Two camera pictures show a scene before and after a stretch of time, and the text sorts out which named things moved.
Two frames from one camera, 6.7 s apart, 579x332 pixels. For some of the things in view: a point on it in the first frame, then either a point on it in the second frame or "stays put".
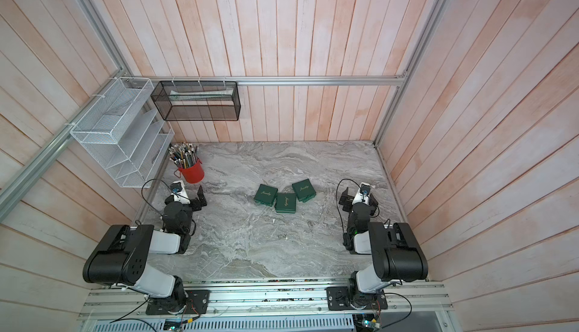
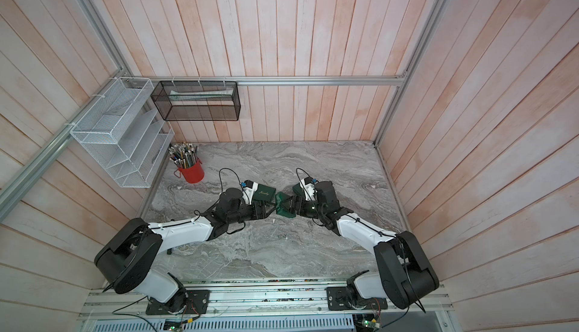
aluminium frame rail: [374, 80] stays put
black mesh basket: [198, 100] stays put
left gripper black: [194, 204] to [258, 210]
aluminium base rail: [266, 299] stays put
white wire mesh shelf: [121, 127] stays put
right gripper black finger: [346, 201] to [291, 203]
